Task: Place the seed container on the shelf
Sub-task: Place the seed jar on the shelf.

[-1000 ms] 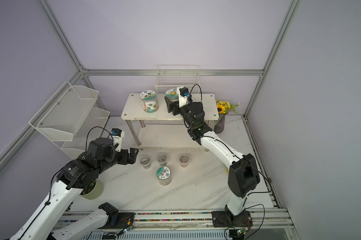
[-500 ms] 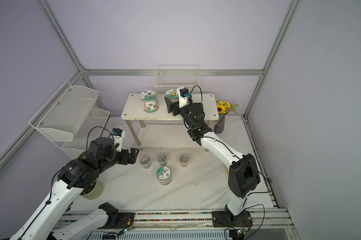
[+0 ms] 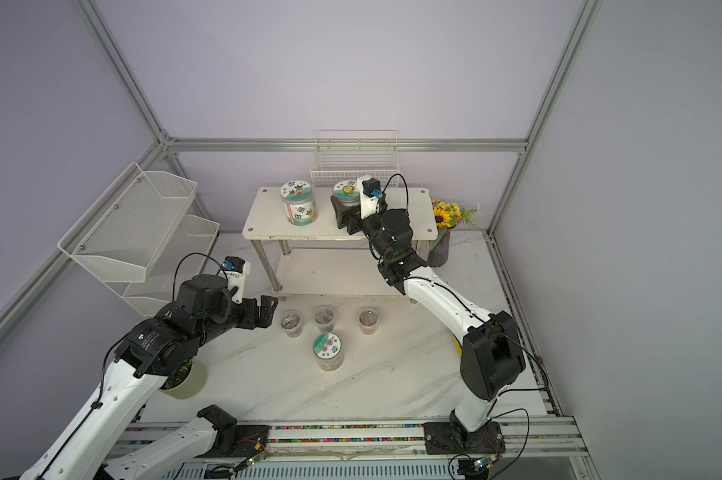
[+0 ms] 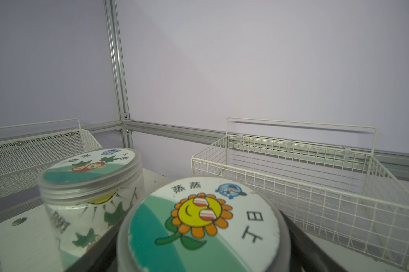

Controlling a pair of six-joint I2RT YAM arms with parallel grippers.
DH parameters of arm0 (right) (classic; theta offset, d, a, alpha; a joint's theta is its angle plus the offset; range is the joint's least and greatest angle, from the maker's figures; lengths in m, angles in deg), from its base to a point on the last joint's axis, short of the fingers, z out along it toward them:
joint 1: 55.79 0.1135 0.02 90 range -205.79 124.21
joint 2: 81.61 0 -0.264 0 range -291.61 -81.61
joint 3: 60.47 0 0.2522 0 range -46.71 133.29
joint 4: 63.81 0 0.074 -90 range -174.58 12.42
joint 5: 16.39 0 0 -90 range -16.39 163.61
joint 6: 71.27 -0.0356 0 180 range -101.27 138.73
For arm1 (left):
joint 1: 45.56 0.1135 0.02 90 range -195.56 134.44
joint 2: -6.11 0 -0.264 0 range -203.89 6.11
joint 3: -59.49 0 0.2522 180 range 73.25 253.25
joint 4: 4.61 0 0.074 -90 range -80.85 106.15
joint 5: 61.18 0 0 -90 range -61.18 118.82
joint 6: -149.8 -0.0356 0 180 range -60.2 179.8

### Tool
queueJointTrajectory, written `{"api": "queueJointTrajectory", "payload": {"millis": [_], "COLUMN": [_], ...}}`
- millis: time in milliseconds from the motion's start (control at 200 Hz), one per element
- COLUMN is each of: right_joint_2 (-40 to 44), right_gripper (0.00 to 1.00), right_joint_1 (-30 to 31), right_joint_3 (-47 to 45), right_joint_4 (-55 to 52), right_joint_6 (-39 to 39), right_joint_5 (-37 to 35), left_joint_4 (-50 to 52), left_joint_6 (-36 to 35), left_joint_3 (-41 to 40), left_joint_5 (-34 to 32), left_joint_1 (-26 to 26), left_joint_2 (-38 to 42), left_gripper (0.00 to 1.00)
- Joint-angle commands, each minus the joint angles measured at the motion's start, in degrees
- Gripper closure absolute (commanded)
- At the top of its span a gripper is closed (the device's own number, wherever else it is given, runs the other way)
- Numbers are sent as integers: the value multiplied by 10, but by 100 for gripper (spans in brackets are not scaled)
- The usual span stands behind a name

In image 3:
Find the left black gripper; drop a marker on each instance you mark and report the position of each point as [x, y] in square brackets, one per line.
[266, 313]

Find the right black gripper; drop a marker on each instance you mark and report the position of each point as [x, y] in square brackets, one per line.
[348, 218]

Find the sunflower lid seed container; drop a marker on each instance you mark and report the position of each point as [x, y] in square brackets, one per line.
[346, 192]

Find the strawberry lid seed container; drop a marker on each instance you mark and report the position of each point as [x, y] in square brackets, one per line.
[299, 203]

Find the pink flower lid seed container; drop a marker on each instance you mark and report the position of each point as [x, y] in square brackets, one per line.
[328, 351]

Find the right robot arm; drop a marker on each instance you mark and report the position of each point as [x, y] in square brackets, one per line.
[492, 357]

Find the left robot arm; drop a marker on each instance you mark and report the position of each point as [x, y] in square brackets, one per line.
[204, 308]

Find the white two-tier shelf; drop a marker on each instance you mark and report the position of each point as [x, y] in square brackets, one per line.
[320, 259]

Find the small red-based clear cup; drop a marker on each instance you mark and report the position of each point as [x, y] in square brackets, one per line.
[368, 321]

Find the yellow sunflower plant pot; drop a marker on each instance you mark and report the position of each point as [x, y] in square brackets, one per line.
[448, 216]

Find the red flower plant pot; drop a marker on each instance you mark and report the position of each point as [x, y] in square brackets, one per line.
[187, 381]

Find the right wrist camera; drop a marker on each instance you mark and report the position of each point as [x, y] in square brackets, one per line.
[372, 198]

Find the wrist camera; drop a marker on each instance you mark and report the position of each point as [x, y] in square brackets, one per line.
[372, 198]
[236, 270]

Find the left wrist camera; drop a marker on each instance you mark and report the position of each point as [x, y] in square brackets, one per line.
[236, 270]

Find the white wire basket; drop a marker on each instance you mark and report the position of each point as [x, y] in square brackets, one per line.
[342, 154]

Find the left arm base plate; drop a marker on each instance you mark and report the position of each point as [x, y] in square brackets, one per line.
[239, 441]

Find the white mesh wall rack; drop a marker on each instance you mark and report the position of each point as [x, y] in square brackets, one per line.
[142, 238]

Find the aluminium front rail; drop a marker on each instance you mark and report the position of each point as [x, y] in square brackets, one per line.
[383, 449]

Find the aluminium cage frame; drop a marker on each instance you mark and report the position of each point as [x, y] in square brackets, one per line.
[14, 313]

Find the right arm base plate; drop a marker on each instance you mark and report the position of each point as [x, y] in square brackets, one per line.
[447, 438]

